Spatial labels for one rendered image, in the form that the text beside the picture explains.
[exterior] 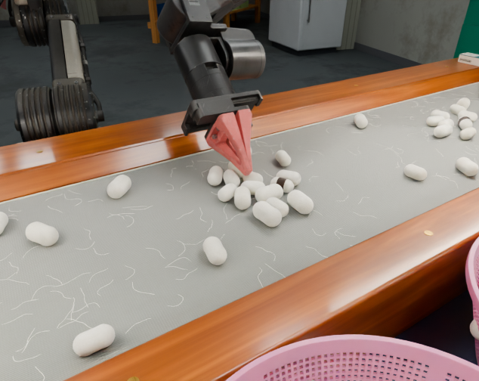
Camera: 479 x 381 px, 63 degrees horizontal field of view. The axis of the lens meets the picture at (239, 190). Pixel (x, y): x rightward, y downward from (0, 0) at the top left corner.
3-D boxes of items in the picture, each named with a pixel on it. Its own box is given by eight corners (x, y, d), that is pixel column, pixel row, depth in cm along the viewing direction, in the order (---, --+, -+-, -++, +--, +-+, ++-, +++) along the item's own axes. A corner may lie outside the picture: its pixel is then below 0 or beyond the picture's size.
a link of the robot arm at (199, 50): (166, 57, 56) (177, 27, 52) (208, 56, 60) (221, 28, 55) (183, 96, 55) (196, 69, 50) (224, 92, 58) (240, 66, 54)
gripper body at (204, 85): (266, 100, 52) (244, 56, 53) (196, 113, 47) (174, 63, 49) (248, 127, 57) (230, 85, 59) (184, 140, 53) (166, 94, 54)
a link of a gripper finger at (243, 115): (274, 157, 48) (245, 94, 51) (224, 170, 45) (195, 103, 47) (254, 180, 54) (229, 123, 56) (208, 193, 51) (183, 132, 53)
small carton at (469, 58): (457, 61, 100) (459, 54, 99) (465, 60, 102) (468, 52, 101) (480, 66, 96) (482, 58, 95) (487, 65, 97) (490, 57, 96)
